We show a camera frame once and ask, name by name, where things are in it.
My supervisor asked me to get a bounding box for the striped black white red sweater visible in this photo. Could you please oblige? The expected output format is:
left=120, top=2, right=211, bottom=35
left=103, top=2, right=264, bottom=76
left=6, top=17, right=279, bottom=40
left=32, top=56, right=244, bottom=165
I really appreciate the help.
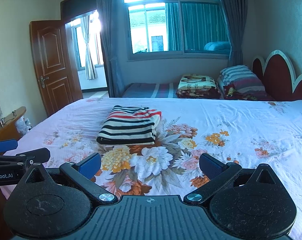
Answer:
left=97, top=105, right=162, bottom=146

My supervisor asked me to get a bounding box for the wooden bedside table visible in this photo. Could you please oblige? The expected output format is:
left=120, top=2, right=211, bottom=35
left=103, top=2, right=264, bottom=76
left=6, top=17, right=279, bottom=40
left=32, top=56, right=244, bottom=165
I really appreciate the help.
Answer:
left=0, top=106, right=26, bottom=141

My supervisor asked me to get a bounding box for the white plastic bag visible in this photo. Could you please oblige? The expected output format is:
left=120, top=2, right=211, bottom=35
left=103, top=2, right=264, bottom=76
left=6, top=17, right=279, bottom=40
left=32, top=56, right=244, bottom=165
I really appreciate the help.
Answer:
left=15, top=116, right=32, bottom=135

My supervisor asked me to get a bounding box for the pink floral bed sheet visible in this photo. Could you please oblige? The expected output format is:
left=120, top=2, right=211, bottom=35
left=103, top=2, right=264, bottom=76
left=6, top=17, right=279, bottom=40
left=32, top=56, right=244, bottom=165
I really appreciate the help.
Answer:
left=9, top=98, right=302, bottom=239

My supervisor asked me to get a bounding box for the brown wooden door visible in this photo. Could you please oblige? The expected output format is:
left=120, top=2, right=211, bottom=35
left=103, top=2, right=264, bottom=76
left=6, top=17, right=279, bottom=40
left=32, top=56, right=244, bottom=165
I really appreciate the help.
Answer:
left=30, top=20, right=83, bottom=116

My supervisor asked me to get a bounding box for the colourful red patterned cloth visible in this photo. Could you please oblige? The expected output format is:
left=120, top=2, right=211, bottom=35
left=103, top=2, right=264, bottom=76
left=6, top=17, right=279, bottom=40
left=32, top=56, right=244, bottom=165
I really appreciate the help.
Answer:
left=223, top=84, right=258, bottom=101

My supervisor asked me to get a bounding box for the folded cartoon print blanket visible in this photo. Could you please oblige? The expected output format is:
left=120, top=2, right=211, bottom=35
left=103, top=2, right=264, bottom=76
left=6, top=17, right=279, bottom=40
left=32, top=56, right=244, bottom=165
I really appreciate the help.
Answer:
left=176, top=74, right=221, bottom=99

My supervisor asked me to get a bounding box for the white sheer hallway curtain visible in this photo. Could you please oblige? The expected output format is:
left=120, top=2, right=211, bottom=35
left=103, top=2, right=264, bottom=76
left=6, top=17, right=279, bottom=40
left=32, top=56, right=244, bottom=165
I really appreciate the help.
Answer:
left=80, top=14, right=98, bottom=80

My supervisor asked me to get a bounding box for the striped grey pink pillow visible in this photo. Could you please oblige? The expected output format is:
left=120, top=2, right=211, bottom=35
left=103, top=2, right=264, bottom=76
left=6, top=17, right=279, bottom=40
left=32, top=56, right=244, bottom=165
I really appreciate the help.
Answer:
left=217, top=65, right=267, bottom=98

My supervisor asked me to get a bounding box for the striped purple grey bed sheet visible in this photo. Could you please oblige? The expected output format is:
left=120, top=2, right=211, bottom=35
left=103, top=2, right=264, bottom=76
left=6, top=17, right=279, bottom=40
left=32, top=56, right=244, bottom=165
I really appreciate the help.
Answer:
left=122, top=83, right=178, bottom=99

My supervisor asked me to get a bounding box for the red white scalloped headboard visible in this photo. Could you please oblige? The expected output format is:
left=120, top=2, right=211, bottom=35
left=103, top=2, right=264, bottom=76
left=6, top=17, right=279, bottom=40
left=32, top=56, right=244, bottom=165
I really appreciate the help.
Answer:
left=252, top=50, right=302, bottom=101

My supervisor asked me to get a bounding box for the light blue folded quilt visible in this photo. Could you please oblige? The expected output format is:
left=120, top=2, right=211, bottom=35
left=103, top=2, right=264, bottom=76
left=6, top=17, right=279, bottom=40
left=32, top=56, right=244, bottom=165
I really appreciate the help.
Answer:
left=204, top=41, right=231, bottom=54

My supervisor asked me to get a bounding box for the aluminium framed window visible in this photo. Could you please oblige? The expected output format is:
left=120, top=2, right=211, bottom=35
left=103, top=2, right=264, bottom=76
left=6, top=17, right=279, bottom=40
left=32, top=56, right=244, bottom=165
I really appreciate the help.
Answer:
left=124, top=0, right=229, bottom=59

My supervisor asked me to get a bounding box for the grey curtain left of window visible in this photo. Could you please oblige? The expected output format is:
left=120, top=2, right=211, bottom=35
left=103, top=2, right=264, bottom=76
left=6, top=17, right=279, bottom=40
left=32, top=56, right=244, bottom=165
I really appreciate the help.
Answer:
left=96, top=0, right=124, bottom=98

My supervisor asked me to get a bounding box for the grey curtain of window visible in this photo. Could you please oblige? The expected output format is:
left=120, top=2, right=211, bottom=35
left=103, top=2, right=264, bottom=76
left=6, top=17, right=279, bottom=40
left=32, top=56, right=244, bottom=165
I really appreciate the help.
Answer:
left=96, top=0, right=124, bottom=98
left=220, top=0, right=248, bottom=66

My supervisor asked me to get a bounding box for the grey curtain right of window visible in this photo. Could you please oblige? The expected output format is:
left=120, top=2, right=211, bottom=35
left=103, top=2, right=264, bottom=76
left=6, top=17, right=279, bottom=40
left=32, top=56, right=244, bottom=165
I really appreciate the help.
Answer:
left=220, top=0, right=248, bottom=66

